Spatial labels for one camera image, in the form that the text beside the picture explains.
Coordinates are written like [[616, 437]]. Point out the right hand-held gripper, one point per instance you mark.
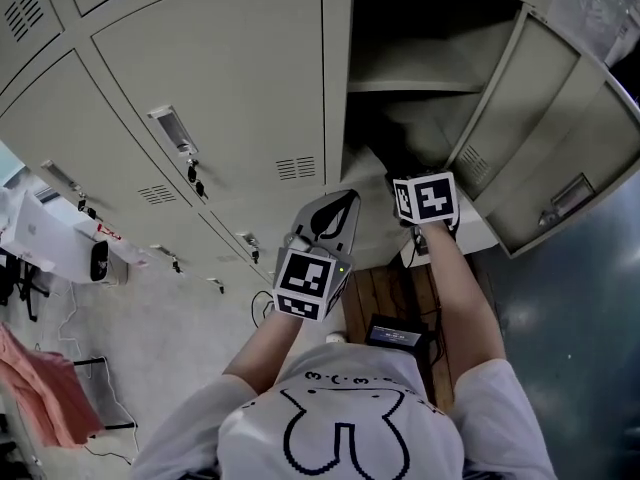
[[430, 200]]

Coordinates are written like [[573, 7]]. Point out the black office chair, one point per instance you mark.
[[20, 283]]

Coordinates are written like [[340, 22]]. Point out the white clog shoe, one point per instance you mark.
[[335, 337]]

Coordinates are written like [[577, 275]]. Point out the black key bunch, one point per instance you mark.
[[192, 173], [87, 210]]

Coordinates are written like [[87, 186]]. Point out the white printed t-shirt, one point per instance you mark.
[[240, 443]]

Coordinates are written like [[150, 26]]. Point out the beige metal locker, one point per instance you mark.
[[225, 93]]

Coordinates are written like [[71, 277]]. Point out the wooden platform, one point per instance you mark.
[[390, 293]]

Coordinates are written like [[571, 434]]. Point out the white water dispenser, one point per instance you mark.
[[50, 238]]

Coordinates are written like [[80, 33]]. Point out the clear plastic cover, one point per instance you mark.
[[590, 8]]

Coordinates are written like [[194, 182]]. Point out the person's right forearm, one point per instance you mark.
[[460, 308]]

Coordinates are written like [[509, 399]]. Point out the black screen device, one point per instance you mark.
[[395, 335]]

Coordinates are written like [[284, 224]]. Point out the pink padded folding chair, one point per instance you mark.
[[45, 398]]

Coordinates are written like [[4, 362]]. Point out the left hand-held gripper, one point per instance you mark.
[[305, 280]]

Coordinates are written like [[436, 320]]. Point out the person's left forearm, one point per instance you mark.
[[265, 358]]

